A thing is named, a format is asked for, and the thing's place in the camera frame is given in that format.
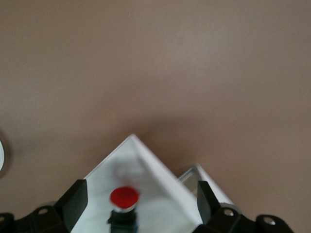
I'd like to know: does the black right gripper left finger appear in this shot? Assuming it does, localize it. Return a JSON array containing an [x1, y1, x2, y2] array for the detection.
[[29, 179, 88, 233]]

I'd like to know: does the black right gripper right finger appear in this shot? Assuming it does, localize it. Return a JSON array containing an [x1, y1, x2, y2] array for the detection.
[[193, 180, 243, 233]]

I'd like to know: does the red push button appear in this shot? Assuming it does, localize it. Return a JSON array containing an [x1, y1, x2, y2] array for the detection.
[[107, 185, 141, 233]]

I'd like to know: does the white plastic drawer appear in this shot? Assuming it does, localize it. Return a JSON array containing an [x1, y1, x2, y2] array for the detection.
[[72, 133, 204, 233]]

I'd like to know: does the white drawer cabinet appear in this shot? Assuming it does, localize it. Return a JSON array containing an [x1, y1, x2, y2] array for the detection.
[[176, 163, 235, 207]]

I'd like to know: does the white curved plastic arc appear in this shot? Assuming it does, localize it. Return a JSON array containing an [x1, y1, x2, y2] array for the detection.
[[0, 129, 11, 179]]

